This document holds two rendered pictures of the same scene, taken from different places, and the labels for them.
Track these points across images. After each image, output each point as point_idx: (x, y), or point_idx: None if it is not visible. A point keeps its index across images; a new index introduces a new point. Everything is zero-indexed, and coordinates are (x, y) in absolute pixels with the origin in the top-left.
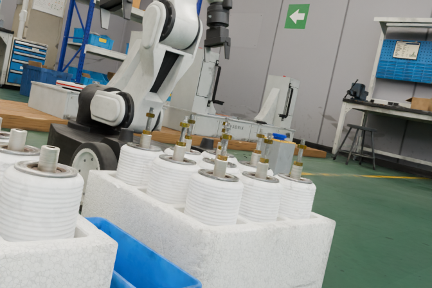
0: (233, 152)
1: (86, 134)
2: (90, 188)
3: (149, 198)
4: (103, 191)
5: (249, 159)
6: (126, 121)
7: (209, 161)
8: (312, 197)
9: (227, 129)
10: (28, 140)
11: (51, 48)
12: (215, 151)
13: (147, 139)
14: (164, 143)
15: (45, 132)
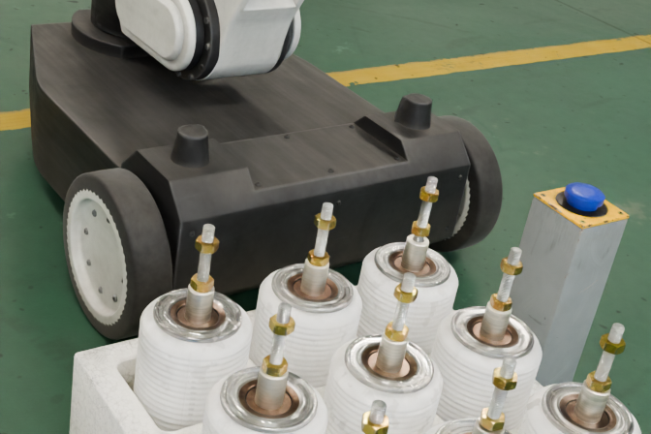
0: None
1: (112, 76)
2: (80, 399)
3: None
4: (104, 426)
5: None
6: (201, 63)
7: (359, 366)
8: None
9: (375, 411)
10: (2, 7)
11: None
12: (403, 249)
13: (202, 303)
14: (315, 66)
15: None
